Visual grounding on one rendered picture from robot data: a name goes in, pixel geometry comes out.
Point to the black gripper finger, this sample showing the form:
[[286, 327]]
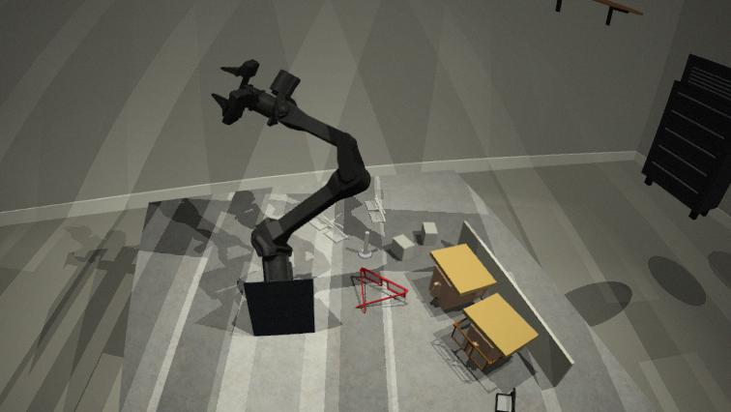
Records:
[[221, 101], [234, 70]]

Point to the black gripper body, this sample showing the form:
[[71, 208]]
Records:
[[247, 71]]

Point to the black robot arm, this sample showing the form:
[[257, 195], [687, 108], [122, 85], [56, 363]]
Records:
[[269, 238]]

